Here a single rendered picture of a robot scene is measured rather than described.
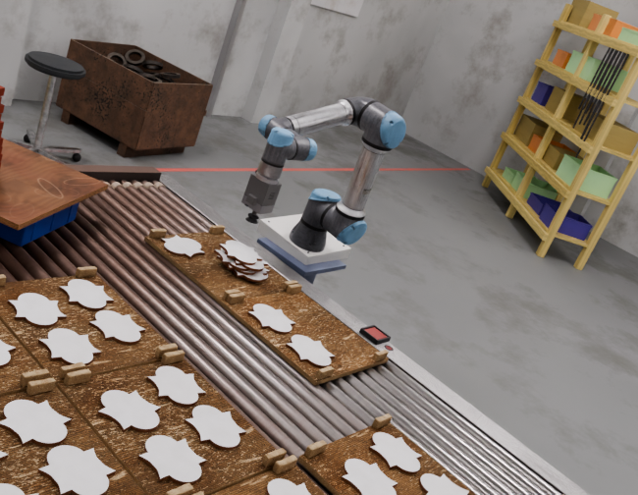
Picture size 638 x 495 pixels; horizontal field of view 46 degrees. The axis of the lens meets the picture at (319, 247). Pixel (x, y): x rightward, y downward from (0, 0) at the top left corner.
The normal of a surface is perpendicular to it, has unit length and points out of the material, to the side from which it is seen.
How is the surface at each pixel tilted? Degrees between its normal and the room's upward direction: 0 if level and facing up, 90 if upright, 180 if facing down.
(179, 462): 0
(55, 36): 90
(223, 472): 0
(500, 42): 90
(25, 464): 0
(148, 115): 90
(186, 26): 90
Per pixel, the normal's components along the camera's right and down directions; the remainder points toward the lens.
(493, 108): -0.61, 0.08
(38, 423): 0.34, -0.87
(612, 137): 0.13, 0.42
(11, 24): 0.72, 0.49
